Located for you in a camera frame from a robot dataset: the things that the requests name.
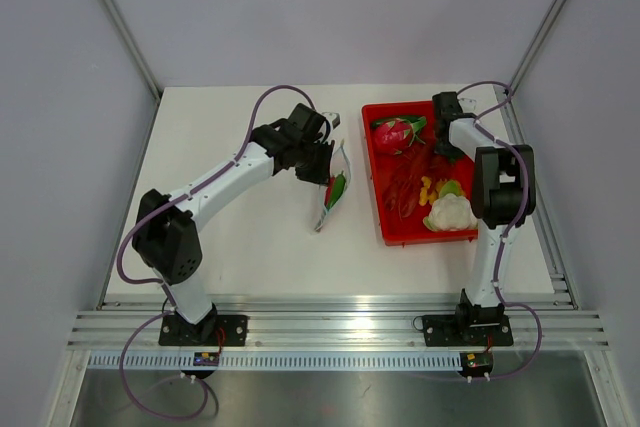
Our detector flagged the clear zip top bag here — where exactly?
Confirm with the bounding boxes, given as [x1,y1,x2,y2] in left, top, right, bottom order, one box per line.
[313,140,352,233]

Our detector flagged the green chili pepper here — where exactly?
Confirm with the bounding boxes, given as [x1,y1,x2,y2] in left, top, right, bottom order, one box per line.
[329,172,346,210]

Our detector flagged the red chili pepper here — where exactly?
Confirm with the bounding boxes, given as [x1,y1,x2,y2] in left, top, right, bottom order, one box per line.
[324,176,336,210]

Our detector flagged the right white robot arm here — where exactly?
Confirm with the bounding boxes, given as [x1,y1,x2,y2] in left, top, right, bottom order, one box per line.
[422,92,536,347]

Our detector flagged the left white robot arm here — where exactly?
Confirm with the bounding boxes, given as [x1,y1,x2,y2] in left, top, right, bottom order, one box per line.
[132,104,340,347]

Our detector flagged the pink dragon fruit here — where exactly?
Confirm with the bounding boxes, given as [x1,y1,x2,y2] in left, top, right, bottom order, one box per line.
[371,115,427,155]

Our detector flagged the green lettuce leaf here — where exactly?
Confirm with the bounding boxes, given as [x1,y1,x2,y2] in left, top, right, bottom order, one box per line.
[438,179,466,198]

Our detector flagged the yellow corn kernels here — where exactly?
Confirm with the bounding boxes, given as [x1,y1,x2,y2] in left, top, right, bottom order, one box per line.
[418,176,446,207]

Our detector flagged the red plastic tray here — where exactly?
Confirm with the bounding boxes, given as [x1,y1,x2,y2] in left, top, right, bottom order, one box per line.
[361,101,478,246]

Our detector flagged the red crayfish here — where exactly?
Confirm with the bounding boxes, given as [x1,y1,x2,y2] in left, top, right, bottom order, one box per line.
[382,143,450,220]

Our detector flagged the white cauliflower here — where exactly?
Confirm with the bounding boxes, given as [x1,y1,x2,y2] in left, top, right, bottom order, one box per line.
[423,194,478,232]

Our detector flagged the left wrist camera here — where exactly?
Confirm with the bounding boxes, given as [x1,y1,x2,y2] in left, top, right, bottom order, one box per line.
[322,112,341,130]

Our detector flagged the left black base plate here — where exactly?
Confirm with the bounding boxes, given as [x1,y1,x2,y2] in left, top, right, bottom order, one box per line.
[158,314,249,347]

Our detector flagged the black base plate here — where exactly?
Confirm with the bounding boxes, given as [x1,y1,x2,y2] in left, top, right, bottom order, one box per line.
[158,314,249,347]
[412,315,514,347]

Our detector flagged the right aluminium frame post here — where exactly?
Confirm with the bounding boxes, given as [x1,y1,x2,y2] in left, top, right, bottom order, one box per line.
[510,0,570,95]

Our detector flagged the aluminium frame post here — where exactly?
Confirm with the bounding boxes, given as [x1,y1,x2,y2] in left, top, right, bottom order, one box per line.
[99,0,163,105]
[510,0,570,95]

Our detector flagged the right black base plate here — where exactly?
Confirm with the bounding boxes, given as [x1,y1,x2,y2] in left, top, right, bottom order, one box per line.
[412,315,514,347]

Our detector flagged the aluminium mounting rail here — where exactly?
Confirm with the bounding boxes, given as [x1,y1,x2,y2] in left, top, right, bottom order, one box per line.
[67,292,610,351]

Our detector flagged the white slotted cable duct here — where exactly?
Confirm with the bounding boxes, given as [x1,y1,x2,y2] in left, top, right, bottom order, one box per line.
[88,351,462,372]

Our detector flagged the left aluminium frame post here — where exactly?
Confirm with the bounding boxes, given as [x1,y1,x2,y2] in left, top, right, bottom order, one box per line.
[99,0,163,105]

